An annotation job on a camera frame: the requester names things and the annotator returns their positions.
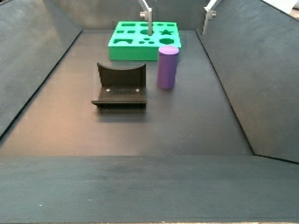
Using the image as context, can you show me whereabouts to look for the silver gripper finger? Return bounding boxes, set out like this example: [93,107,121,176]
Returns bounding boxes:
[201,0,222,35]
[138,0,154,36]

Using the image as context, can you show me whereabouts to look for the purple cylinder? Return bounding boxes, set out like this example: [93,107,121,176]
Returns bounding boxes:
[158,45,179,89]

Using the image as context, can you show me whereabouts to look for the green shape sorter board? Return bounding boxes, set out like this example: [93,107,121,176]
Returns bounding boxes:
[107,21,182,61]

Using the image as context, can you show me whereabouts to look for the black curved holder stand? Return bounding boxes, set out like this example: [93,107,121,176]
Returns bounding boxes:
[91,64,147,107]

